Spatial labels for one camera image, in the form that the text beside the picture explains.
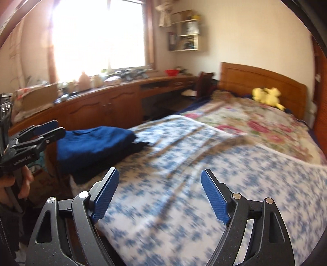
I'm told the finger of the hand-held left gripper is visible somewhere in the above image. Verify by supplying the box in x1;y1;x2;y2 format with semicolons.
18;120;59;141
15;127;66;154

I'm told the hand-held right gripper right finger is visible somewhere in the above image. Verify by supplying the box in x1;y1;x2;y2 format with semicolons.
200;169;294;266

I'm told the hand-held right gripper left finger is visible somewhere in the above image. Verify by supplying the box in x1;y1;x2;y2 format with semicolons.
26;167;120;266

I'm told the blue suit jacket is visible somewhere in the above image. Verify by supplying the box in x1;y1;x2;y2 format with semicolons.
57;126;136;170

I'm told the person's left forearm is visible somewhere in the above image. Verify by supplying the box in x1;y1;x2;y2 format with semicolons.
0;202;26;259

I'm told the person's left hand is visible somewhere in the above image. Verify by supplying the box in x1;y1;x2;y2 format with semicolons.
0;166;34;199

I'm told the black cloth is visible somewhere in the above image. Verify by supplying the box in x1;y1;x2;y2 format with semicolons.
69;139;150;185

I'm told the cardboard box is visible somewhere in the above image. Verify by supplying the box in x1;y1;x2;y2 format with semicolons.
22;84;60;111

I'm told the blue floral bedsheet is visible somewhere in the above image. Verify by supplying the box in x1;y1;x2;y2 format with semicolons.
72;115;327;266

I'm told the wooden desk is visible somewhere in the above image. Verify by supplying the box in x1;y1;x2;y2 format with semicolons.
8;74;202;159

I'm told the beige jar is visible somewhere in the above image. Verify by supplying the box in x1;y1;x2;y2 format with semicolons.
78;72;92;89

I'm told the pink floral blanket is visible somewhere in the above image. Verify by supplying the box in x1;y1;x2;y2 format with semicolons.
179;91;327;164

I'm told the black gadget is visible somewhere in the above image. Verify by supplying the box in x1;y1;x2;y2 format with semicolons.
115;69;149;80

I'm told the window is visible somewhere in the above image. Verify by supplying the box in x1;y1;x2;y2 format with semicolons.
50;0;156;77

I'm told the yellow plush toy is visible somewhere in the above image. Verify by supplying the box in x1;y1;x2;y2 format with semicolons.
252;87;286;112

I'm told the wooden chair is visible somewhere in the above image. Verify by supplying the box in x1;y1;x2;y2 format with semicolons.
195;72;214;99

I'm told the wooden headboard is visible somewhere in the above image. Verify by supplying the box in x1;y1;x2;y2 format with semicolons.
220;62;308;121

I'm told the wooden wardrobe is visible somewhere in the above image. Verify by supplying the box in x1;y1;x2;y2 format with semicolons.
310;36;327;136

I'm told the white wall shelf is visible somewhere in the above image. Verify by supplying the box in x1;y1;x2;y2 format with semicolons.
167;10;202;52

